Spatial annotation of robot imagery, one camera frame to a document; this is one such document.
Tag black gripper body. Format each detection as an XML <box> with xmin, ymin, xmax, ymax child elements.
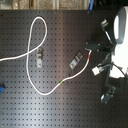
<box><xmin>97</xmin><ymin>44</ymin><xmax>110</xmax><ymax>52</ymax></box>

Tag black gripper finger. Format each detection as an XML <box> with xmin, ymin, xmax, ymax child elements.
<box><xmin>85</xmin><ymin>42</ymin><xmax>99</xmax><ymax>51</ymax></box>

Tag white cable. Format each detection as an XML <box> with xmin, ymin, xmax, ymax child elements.
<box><xmin>0</xmin><ymin>16</ymin><xmax>93</xmax><ymax>96</ymax></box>

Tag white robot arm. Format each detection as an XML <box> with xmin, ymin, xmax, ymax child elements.
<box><xmin>86</xmin><ymin>6</ymin><xmax>128</xmax><ymax>78</ymax></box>

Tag white connector plug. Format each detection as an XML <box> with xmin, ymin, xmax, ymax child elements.
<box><xmin>92</xmin><ymin>67</ymin><xmax>102</xmax><ymax>75</ymax></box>

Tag grey sensor upper right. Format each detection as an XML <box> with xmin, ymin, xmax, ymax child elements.
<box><xmin>101</xmin><ymin>19</ymin><xmax>109</xmax><ymax>28</ymax></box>

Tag black perforated board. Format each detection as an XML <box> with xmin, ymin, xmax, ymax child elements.
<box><xmin>0</xmin><ymin>10</ymin><xmax>128</xmax><ymax>128</ymax></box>

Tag blue object at edge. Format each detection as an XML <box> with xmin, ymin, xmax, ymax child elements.
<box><xmin>0</xmin><ymin>84</ymin><xmax>4</xmax><ymax>93</ymax></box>

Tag middle metal cable clip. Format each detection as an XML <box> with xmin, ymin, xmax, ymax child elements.
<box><xmin>69</xmin><ymin>52</ymin><xmax>83</xmax><ymax>70</ymax></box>

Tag metal cable clip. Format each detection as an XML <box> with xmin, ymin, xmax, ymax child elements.
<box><xmin>69</xmin><ymin>52</ymin><xmax>83</xmax><ymax>70</ymax></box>
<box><xmin>36</xmin><ymin>47</ymin><xmax>43</xmax><ymax>68</ymax></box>

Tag grey camera module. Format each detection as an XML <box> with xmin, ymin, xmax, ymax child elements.
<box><xmin>101</xmin><ymin>86</ymin><xmax>116</xmax><ymax>103</ymax></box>

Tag left metal cable clip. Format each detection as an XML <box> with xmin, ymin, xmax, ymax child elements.
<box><xmin>36</xmin><ymin>47</ymin><xmax>43</xmax><ymax>68</ymax></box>

